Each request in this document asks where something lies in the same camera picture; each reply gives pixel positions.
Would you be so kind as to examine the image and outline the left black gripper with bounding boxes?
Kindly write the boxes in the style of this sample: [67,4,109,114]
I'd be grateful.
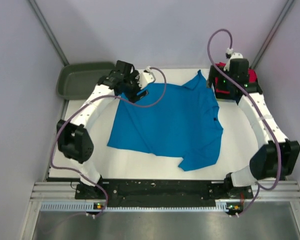
[123,70,148,104]

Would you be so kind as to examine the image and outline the blue t shirt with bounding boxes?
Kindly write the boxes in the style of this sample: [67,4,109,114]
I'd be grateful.
[107,70,223,171]

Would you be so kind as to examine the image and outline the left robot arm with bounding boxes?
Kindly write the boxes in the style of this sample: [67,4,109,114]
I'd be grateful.
[57,60,156,199]

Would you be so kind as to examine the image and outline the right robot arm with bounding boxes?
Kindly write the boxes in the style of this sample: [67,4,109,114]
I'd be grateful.
[207,58,300,198]

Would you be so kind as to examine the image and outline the folded red t shirt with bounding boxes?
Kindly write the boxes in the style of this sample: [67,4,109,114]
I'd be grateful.
[210,65,258,98]

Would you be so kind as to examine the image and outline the dark green plastic bin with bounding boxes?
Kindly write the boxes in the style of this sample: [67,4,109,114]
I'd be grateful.
[56,62,115,101]

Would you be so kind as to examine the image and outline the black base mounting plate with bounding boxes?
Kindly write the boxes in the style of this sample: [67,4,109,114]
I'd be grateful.
[75,178,253,208]

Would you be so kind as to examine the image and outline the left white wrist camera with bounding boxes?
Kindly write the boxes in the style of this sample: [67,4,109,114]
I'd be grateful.
[138,66,156,90]

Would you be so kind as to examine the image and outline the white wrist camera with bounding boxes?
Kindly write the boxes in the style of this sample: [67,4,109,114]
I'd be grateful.
[223,48,243,71]
[138,66,156,90]

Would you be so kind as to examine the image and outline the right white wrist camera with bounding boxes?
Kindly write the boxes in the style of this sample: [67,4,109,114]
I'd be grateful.
[223,48,243,71]

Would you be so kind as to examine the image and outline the right aluminium corner post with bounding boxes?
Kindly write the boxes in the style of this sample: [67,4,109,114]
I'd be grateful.
[250,0,296,69]

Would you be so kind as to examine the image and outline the aluminium corner post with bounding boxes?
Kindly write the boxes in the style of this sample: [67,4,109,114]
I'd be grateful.
[250,0,296,69]
[27,0,69,66]

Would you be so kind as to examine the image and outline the grey slotted cable duct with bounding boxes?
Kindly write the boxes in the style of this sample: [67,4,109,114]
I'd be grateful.
[40,202,242,213]

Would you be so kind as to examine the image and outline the left aluminium corner post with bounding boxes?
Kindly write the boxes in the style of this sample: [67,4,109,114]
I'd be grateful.
[27,0,69,66]

